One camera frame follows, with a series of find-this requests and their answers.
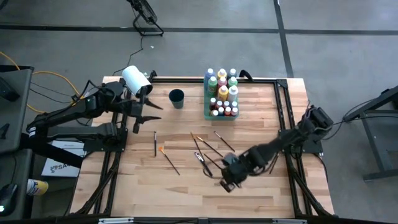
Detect silver metal bracket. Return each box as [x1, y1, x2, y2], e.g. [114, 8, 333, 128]
[98, 217, 134, 224]
[272, 218, 308, 224]

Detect black cable loop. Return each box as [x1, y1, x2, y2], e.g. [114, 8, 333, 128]
[238, 69, 254, 82]

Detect teal translucent plastic bin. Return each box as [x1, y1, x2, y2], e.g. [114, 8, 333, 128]
[203, 76, 239, 121]

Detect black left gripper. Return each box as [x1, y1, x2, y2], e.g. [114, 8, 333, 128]
[123, 87, 164, 134]

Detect white paper sheet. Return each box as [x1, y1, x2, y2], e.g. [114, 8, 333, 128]
[41, 140, 87, 178]

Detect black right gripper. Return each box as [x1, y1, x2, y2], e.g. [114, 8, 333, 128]
[220, 152, 249, 194]

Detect black floor fan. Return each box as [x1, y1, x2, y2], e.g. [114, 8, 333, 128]
[126, 0, 165, 37]

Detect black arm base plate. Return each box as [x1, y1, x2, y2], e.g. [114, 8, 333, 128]
[83, 129, 129, 153]
[278, 129, 324, 155]

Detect yellow white can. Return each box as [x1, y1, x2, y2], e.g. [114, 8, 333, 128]
[26, 179, 50, 197]

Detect large white paint bottle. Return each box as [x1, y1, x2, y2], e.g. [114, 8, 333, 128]
[227, 85, 239, 103]

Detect black paintbrush orange tip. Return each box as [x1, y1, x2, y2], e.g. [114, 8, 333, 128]
[204, 153, 224, 171]

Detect yellow extension cable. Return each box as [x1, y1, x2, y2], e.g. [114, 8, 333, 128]
[0, 51, 82, 115]

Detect dark green cup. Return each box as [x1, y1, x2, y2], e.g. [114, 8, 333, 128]
[169, 88, 185, 110]

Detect dark low desk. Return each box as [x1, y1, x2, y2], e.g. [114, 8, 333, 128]
[0, 149, 34, 220]

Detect black paintbrush gold ferrule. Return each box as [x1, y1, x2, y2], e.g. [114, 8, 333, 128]
[197, 136, 224, 158]

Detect black fan cable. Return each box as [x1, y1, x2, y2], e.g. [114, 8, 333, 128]
[112, 34, 144, 77]

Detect grey desk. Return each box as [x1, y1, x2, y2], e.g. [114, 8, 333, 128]
[0, 65, 35, 155]

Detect black computer mouse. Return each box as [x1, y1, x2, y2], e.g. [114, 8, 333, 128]
[0, 183, 18, 217]

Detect black metal desk frame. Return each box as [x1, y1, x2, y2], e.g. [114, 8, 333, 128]
[341, 85, 398, 182]

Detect black device on desk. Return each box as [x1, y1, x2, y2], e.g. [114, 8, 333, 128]
[0, 77, 21, 103]

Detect black paintbrush orange bristles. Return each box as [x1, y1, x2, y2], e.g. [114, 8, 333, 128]
[158, 146, 181, 176]

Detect black diagonal beam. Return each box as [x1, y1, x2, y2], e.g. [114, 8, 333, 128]
[20, 133, 91, 169]

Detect thin black paintbrush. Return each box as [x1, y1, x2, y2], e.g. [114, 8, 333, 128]
[268, 151, 280, 175]
[213, 131, 236, 153]
[190, 132, 205, 160]

